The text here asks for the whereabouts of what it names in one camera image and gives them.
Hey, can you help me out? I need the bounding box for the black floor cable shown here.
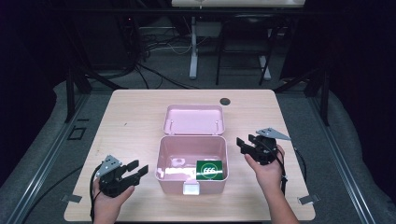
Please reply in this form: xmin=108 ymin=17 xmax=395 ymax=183
xmin=21 ymin=165 xmax=84 ymax=224

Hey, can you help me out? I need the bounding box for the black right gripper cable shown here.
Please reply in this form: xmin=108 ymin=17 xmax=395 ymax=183
xmin=278 ymin=145 xmax=308 ymax=197

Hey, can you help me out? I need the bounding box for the green card box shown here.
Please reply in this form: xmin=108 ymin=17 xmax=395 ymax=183
xmin=195 ymin=160 xmax=225 ymax=181

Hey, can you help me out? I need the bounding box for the black metal frame stand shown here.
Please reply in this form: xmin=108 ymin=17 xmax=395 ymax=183
xmin=274 ymin=65 xmax=332 ymax=127
xmin=63 ymin=63 xmax=129 ymax=124

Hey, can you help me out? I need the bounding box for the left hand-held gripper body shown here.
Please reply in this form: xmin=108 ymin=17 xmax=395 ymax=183
xmin=95 ymin=154 xmax=138 ymax=199

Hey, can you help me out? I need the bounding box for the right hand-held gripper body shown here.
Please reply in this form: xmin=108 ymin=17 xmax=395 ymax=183
xmin=246 ymin=127 xmax=292 ymax=166

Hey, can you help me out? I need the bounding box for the person's left hand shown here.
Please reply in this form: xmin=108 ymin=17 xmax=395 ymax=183
xmin=92 ymin=178 xmax=135 ymax=217

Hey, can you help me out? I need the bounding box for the white desk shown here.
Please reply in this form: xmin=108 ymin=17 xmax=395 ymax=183
xmin=171 ymin=0 xmax=306 ymax=81

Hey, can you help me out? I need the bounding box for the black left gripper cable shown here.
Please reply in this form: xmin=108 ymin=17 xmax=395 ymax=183
xmin=89 ymin=172 xmax=104 ymax=222

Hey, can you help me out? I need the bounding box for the metal table bracket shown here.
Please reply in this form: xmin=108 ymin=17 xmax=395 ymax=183
xmin=61 ymin=193 xmax=83 ymax=203
xmin=297 ymin=193 xmax=320 ymax=205

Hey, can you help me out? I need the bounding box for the aluminium floor rail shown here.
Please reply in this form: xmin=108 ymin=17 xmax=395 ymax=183
xmin=310 ymin=95 xmax=378 ymax=224
xmin=6 ymin=92 xmax=92 ymax=224

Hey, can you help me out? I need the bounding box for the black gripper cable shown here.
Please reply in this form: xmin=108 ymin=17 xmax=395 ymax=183
xmin=89 ymin=172 xmax=104 ymax=222
xmin=278 ymin=145 xmax=308 ymax=197

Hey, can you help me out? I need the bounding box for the person's right hand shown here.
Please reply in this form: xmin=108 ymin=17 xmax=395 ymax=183
xmin=244 ymin=145 xmax=286 ymax=194

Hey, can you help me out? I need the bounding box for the black chair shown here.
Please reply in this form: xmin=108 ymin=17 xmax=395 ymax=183
xmin=215 ymin=12 xmax=282 ymax=87

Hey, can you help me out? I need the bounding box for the tangle of floor cables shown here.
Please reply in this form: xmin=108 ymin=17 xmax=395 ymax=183
xmin=123 ymin=26 xmax=202 ymax=91

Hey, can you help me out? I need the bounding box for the pink plastic box with lid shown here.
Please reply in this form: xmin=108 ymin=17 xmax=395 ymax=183
xmin=154 ymin=104 xmax=230 ymax=197

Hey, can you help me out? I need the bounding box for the dark computer cabinet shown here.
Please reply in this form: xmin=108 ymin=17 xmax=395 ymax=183
xmin=88 ymin=13 xmax=142 ymax=71

